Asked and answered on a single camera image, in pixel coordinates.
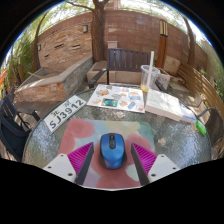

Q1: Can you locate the beige stone slab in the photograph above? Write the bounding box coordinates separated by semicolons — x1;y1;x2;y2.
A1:
163;55;182;77

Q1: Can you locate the green marker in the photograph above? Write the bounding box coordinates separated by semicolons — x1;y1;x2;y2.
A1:
195;119;208;137

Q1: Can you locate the colourful sticker sheet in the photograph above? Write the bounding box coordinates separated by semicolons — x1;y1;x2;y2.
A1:
86;83;147;114

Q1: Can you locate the white book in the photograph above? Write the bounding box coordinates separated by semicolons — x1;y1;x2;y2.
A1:
144;88;184;122

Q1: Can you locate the wooden garden lamp post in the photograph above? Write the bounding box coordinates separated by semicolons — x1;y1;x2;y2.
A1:
155;19;169;70

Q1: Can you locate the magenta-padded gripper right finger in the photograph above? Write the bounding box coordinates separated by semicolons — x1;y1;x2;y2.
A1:
130;142;181;186

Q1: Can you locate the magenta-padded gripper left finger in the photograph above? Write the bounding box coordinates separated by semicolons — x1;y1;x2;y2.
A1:
43;141;95;186

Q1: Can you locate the floral mouse pad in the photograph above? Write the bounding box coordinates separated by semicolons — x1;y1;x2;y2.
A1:
57;118;158;190

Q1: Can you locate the black slatted chair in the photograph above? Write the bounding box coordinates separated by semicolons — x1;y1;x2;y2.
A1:
0;94;42;163

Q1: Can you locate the stone raised garden bed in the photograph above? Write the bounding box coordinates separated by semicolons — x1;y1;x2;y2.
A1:
14;55;94;103

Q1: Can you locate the wooden slat fence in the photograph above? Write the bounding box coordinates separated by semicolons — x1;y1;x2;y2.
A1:
176;63;224;116

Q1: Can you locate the dark wooden armchair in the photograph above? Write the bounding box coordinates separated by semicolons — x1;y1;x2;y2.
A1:
88;48;168;94

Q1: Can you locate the grey planter box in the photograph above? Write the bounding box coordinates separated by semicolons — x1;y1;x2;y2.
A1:
156;68;172;91

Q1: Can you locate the white blue booklet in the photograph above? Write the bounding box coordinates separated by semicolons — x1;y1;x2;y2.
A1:
179;104;198;124

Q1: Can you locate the blue computer mouse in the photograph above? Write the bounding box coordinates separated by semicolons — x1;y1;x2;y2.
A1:
99;132;126;170

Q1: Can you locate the low concrete platform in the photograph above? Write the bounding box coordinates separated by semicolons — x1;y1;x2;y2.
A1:
86;60;143;86

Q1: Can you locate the large tree trunk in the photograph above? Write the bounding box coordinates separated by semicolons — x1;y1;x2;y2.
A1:
64;0;111;63

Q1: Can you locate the white licence plate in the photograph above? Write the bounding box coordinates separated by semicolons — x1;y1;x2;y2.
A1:
43;95;88;134

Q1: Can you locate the beige wall utility box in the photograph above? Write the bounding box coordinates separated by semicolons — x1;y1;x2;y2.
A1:
106;40;119;50

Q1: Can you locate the clear plastic cup with straw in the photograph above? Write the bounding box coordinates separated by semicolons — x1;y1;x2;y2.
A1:
139;50;161;93

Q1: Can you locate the thin tree trunk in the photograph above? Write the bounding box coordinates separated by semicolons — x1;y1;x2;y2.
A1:
181;16;198;68

